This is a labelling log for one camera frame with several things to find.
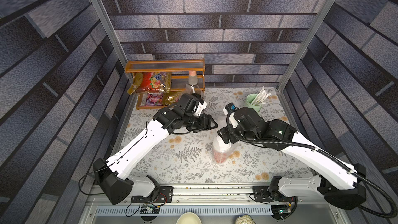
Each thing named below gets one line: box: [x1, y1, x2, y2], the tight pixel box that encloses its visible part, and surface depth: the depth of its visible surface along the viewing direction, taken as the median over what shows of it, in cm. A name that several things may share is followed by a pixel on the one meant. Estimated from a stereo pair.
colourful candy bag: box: [145, 92, 164, 107], surface depth 112 cm
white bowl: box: [175, 212, 203, 224], surface depth 66 cm
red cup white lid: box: [212, 135, 232, 164], surface depth 73 cm
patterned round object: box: [234, 214, 257, 224], surface depth 68 cm
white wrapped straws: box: [250, 86, 272, 106], surface depth 94 cm
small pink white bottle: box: [188, 70, 198, 86], surface depth 100 cm
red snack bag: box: [126, 71, 173, 95], surface depth 97 cm
